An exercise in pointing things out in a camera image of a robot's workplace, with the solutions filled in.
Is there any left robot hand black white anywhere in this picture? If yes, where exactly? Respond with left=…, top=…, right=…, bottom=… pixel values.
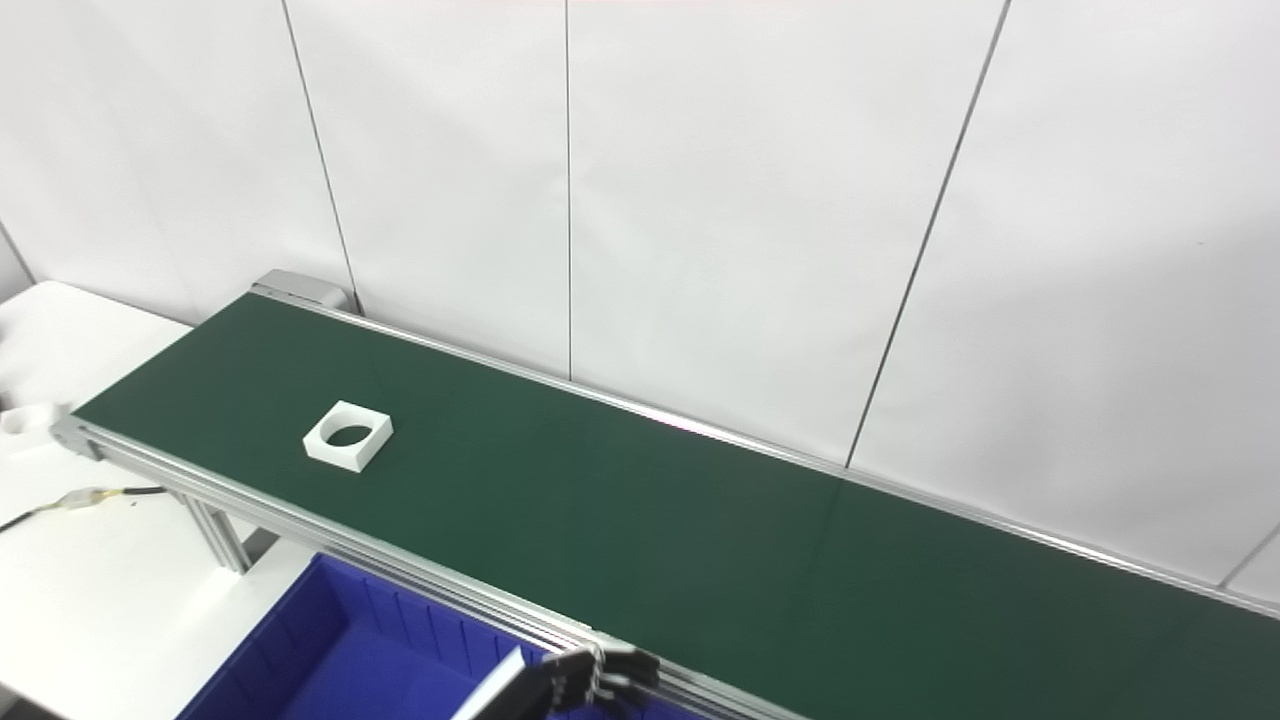
left=450, top=643, right=663, bottom=720

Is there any white square part with hole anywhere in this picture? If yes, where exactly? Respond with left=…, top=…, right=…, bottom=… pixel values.
left=303, top=400, right=395, bottom=473

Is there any green conveyor belt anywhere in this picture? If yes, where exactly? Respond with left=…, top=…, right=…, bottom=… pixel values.
left=73, top=292, right=1280, bottom=720
left=50, top=268, right=1280, bottom=720

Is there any blue plastic bin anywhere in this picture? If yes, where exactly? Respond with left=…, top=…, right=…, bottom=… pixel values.
left=175, top=553, right=701, bottom=720

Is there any aluminium conveyor leg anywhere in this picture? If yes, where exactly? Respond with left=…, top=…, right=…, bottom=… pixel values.
left=180, top=492, right=256, bottom=573

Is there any grey conveyor end housing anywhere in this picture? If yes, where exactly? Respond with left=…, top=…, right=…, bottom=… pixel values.
left=250, top=268, right=351, bottom=311

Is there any white part on table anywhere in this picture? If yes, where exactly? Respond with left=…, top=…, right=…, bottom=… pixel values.
left=0, top=400, right=73, bottom=453

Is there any cable with yellow connector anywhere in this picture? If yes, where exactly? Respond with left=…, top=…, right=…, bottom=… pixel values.
left=0, top=485, right=169, bottom=534

